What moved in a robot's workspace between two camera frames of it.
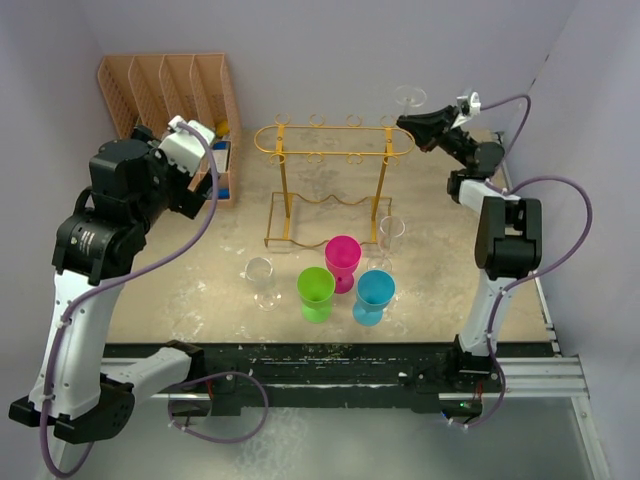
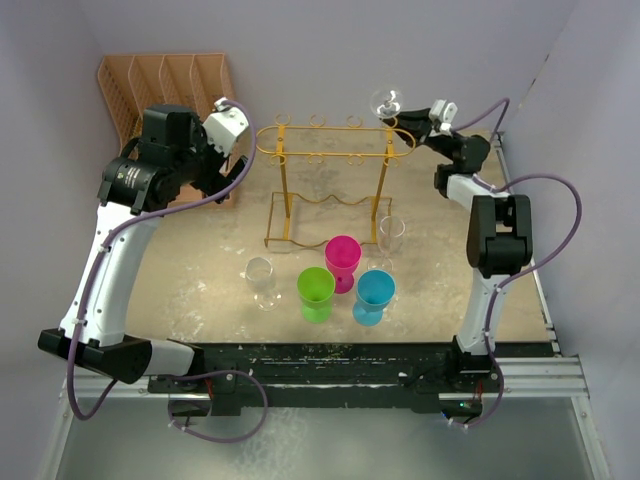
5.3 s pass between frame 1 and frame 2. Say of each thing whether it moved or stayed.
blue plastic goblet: stayed
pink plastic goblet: stayed
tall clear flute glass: moved
